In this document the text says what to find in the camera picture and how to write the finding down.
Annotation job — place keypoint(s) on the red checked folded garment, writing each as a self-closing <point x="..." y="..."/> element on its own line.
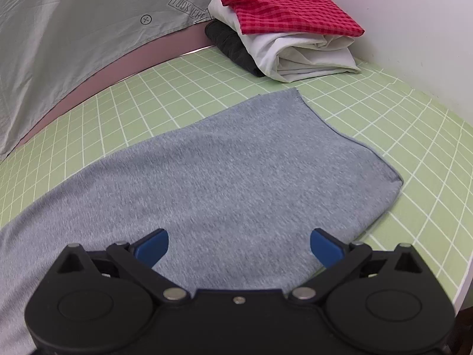
<point x="288" y="11"/>

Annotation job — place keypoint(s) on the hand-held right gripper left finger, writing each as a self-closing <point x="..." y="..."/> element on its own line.
<point x="152" y="247"/>

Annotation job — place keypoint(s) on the pink panel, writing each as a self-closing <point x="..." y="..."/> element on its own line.
<point x="129" y="63"/>

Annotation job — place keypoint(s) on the white folded garment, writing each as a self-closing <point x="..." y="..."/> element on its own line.
<point x="295" y="55"/>

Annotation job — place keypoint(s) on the black folded garment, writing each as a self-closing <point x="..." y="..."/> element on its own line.
<point x="229" y="44"/>

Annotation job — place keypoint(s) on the grey printed sheet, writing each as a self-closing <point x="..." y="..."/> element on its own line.
<point x="74" y="44"/>

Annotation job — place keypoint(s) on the grey heather shirt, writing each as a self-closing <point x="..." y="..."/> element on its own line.
<point x="221" y="177"/>

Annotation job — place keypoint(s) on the green grid cutting mat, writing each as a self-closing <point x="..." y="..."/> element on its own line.
<point x="406" y="137"/>

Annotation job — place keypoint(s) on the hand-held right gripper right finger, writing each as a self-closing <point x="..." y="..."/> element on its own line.
<point x="326" y="247"/>

